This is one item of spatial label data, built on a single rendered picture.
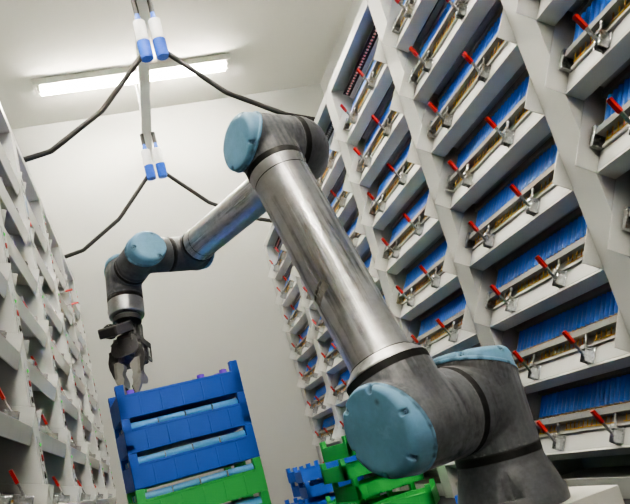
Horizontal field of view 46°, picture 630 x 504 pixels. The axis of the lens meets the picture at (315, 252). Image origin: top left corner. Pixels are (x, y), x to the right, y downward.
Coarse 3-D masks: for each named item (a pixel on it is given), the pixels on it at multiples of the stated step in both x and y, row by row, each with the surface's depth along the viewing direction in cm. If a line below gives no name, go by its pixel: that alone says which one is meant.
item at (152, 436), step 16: (240, 400) 181; (192, 416) 176; (208, 416) 177; (224, 416) 179; (240, 416) 180; (128, 432) 170; (144, 432) 171; (160, 432) 173; (176, 432) 174; (192, 432) 175; (208, 432) 176; (224, 432) 187; (128, 448) 169; (144, 448) 170; (160, 448) 178
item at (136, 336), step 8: (128, 312) 185; (120, 320) 185; (128, 320) 186; (136, 320) 187; (136, 328) 188; (120, 336) 182; (128, 336) 182; (136, 336) 182; (112, 344) 182; (120, 344) 181; (128, 344) 181; (136, 344) 180; (144, 344) 185; (112, 352) 181; (120, 352) 180; (128, 352) 180; (120, 360) 180; (128, 360) 183; (152, 360) 186; (128, 368) 186
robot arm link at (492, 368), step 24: (456, 360) 124; (480, 360) 124; (504, 360) 125; (480, 384) 120; (504, 384) 123; (504, 408) 121; (528, 408) 125; (504, 432) 121; (528, 432) 123; (480, 456) 121
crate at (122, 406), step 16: (176, 384) 177; (192, 384) 179; (208, 384) 180; (224, 384) 181; (240, 384) 182; (112, 400) 189; (128, 400) 173; (144, 400) 174; (160, 400) 175; (176, 400) 176; (192, 400) 177; (208, 400) 181; (224, 400) 192; (112, 416) 186; (128, 416) 171; (144, 416) 176
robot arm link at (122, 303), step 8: (120, 296) 186; (128, 296) 186; (136, 296) 188; (112, 304) 186; (120, 304) 185; (128, 304) 185; (136, 304) 186; (112, 312) 185; (120, 312) 185; (136, 312) 187; (144, 312) 188; (112, 320) 188
